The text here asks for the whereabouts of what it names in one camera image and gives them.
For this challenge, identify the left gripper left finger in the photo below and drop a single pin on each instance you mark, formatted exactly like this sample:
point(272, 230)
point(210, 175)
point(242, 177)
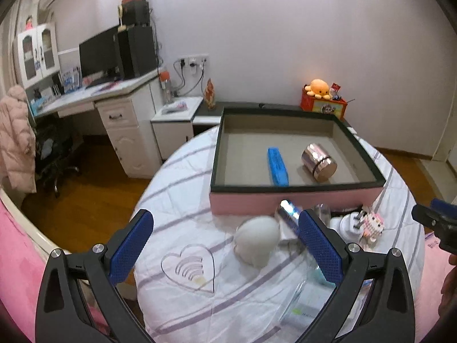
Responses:
point(62, 314)

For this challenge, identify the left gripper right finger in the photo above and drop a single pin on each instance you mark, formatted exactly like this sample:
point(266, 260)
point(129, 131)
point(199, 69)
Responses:
point(388, 313)

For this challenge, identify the white pink brick cat figure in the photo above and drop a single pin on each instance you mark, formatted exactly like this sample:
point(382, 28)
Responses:
point(372, 226)

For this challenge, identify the rose gold metal canister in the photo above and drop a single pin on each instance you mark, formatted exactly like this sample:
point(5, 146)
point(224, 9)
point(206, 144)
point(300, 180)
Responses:
point(318, 162)

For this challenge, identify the white piggy figurine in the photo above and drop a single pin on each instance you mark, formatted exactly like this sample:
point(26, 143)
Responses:
point(255, 240)

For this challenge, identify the blue plastic case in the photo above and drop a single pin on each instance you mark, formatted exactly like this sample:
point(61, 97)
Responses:
point(277, 167)

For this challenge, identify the right hand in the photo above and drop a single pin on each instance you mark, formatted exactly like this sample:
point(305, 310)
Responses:
point(448, 289)

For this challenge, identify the clear dental floss bag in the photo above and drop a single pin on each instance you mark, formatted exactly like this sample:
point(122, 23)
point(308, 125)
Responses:
point(303, 304)

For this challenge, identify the teal round floss case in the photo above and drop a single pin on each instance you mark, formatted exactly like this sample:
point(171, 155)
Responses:
point(317, 276)

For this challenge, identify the white travel plug adapter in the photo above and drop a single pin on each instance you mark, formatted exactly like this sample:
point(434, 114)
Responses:
point(349, 226)

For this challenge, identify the small clear glass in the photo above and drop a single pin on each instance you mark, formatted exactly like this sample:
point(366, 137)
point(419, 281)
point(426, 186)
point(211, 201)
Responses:
point(324, 213)

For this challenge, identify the blue toothpaste tube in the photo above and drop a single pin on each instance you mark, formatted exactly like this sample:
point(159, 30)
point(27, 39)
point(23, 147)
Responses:
point(287, 215)

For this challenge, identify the white striped bed quilt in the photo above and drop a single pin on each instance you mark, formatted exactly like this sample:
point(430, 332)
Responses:
point(191, 285)

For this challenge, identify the red cartoon box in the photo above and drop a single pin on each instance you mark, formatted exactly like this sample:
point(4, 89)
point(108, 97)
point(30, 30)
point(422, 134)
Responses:
point(323, 106)

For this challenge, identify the black office chair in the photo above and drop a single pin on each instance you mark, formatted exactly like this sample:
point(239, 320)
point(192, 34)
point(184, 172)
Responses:
point(56, 144)

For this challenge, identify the orange octopus plush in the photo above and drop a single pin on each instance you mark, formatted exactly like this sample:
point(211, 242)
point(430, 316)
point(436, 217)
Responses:
point(318, 89)

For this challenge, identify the pink puffer jacket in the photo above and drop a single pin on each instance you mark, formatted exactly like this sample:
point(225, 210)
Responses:
point(18, 141)

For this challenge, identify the pink black storage box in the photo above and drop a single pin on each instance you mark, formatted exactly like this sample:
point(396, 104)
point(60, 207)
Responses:
point(241, 183)

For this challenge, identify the white desk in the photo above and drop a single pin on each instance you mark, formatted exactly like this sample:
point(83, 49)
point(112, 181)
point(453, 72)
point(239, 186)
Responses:
point(126, 109)

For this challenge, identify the white nightstand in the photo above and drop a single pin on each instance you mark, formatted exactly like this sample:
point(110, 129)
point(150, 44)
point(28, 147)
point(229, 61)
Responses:
point(172, 125)

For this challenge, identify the black low shelf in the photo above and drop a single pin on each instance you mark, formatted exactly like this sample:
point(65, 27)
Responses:
point(245, 117)

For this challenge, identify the orange cap bottle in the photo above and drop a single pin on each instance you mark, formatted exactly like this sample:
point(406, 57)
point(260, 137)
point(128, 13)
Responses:
point(165, 81)

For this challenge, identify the black computer monitor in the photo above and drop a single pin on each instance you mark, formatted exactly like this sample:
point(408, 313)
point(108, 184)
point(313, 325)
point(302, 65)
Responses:
point(97, 54)

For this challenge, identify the white glass door cabinet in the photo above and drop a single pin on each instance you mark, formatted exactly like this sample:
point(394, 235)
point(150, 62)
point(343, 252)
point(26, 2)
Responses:
point(36, 54)

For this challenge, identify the black computer tower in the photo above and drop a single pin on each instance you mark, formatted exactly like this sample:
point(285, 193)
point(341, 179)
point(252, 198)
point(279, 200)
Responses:
point(135, 52)

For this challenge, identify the black speaker box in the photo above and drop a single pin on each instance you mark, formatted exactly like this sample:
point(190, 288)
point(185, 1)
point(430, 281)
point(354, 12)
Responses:
point(135, 12)

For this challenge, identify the wall power outlet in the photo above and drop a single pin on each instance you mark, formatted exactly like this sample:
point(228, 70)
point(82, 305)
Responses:
point(197, 59)

